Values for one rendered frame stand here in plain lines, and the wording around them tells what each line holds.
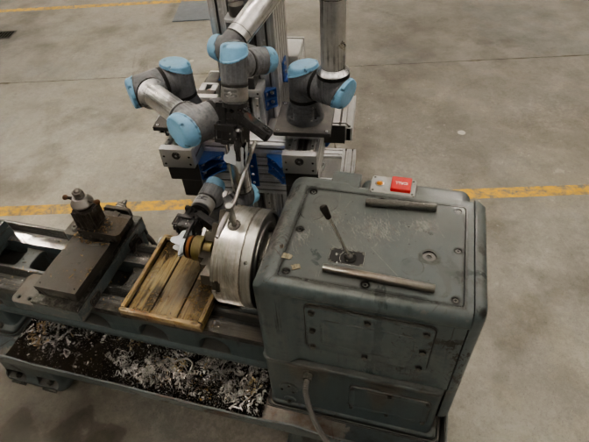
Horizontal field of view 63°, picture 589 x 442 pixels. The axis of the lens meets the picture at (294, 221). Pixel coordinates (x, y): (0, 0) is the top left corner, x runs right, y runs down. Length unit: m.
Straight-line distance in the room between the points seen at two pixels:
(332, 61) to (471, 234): 0.74
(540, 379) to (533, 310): 0.41
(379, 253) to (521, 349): 1.57
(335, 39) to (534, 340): 1.85
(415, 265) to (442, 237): 0.13
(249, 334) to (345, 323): 0.42
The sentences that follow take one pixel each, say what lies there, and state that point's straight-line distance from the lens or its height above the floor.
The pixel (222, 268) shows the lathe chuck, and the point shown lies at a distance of 1.40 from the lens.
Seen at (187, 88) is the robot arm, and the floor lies 1.30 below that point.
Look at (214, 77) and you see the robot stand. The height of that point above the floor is 1.11.
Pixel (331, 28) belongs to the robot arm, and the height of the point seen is 1.57.
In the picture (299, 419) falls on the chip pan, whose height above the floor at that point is 0.54.
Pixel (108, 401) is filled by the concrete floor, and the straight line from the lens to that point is 2.66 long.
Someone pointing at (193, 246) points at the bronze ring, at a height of 1.11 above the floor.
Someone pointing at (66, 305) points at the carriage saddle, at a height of 0.93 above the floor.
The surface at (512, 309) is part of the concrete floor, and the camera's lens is 2.88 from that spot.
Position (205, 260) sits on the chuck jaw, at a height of 1.11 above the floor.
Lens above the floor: 2.22
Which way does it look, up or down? 45 degrees down
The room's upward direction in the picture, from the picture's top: 4 degrees counter-clockwise
